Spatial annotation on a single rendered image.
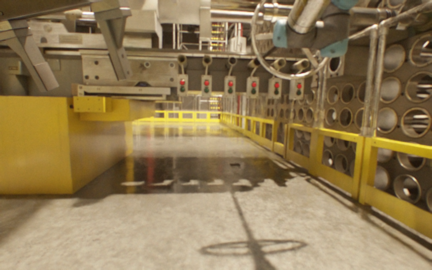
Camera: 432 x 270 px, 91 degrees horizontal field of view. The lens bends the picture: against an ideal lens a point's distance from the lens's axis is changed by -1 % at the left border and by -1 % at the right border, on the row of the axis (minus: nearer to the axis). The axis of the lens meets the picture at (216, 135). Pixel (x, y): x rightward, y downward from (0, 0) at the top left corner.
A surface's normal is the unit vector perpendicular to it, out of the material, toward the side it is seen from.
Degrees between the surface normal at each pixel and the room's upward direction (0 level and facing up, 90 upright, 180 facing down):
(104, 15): 113
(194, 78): 90
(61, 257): 0
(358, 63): 90
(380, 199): 90
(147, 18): 90
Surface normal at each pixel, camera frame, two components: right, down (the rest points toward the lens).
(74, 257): 0.02, -0.99
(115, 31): -0.07, 0.51
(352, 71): 0.09, 0.12
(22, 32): 0.99, -0.09
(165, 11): 0.06, 0.69
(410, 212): -1.00, -0.01
